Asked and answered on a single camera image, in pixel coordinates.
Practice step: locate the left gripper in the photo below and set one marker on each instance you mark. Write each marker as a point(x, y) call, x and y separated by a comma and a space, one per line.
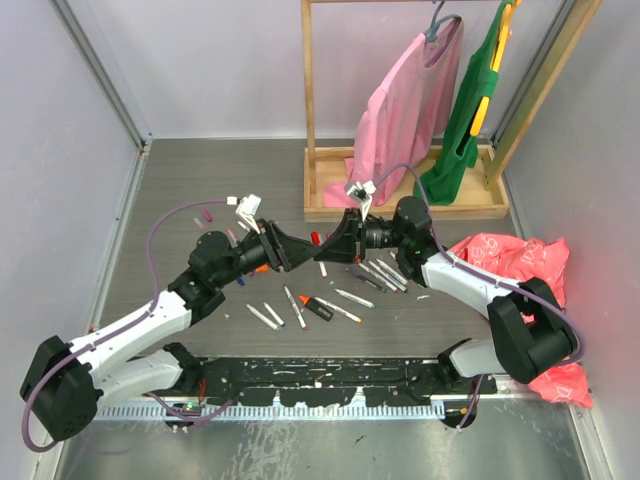
point(282, 251)

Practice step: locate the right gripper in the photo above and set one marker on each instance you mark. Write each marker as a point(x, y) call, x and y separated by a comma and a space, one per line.
point(348, 243)

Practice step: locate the dark purple pen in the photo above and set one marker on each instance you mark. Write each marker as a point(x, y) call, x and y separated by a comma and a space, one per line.
point(367, 281)

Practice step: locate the blue cap white marker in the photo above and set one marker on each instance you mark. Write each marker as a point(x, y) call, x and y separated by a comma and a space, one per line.
point(390, 275)

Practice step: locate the orange black highlighter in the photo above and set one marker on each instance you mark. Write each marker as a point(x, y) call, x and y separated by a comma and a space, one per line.
point(316, 307)

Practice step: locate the white pen teal tip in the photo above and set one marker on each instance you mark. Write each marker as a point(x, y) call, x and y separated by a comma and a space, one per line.
point(356, 299)

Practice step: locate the purple cap white marker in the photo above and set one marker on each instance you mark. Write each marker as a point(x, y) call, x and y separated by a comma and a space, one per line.
point(376, 275)

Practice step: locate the yellow cap white marker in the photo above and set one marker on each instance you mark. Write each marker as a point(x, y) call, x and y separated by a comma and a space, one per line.
point(339, 310)

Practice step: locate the pink white pen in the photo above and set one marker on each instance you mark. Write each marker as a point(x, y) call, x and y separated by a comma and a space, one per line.
point(232, 236)

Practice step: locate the blue band white pen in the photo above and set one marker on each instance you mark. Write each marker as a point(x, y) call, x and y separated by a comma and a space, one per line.
point(274, 315)

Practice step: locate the magenta cap white pen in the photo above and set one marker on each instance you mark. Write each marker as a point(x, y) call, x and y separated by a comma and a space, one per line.
point(295, 308)

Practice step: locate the grey white pen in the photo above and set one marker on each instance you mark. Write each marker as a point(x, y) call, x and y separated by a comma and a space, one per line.
point(267, 321)

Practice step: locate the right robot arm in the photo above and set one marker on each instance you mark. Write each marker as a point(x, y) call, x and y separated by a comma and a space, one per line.
point(529, 331)

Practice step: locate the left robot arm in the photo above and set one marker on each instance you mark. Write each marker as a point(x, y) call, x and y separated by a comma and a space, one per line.
point(63, 384)

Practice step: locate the green t-shirt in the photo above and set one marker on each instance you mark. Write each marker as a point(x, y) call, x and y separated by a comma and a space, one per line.
point(459, 149)

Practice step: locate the pink t-shirt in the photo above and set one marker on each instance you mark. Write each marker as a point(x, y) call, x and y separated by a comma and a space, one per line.
point(407, 110)

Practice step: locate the red plastic bag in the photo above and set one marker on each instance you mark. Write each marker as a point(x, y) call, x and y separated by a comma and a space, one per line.
point(521, 260)

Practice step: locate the yellow hanger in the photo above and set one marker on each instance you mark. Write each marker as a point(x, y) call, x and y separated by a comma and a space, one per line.
point(491, 56)

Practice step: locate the grey hanger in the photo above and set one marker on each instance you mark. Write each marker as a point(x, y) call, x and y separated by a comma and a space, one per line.
point(431, 33)

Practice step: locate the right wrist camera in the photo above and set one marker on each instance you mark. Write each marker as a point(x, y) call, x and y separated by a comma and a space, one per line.
point(363, 194)

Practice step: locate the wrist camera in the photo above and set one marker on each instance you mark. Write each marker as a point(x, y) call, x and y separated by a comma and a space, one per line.
point(363, 194)
point(246, 210)

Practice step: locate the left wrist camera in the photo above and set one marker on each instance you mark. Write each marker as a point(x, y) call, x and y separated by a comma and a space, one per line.
point(246, 210)

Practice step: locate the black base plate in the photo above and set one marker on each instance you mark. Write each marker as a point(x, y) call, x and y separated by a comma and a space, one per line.
point(321, 382)

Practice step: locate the white slotted cable duct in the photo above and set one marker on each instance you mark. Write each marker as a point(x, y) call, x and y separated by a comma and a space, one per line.
point(148, 411)

